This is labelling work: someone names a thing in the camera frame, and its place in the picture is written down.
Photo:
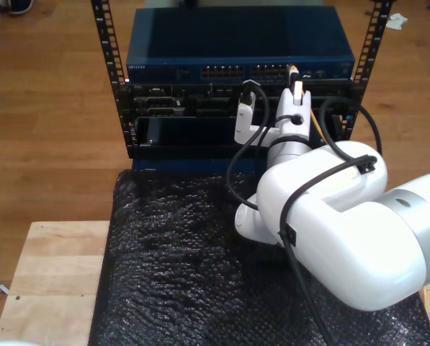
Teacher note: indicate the black rack server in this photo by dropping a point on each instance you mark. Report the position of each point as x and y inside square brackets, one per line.
[200, 104]

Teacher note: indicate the blue base panel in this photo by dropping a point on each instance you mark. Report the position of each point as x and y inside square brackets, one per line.
[182, 166]

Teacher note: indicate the white crumpled paper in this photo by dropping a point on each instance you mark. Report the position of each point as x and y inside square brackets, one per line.
[396, 22]

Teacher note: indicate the black bubble wrap mat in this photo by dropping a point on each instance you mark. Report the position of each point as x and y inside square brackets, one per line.
[182, 270]

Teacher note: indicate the blue network switch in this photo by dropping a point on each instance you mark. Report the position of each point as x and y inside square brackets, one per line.
[218, 36]

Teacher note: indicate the black rack frame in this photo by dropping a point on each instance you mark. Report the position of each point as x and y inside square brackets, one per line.
[104, 43]

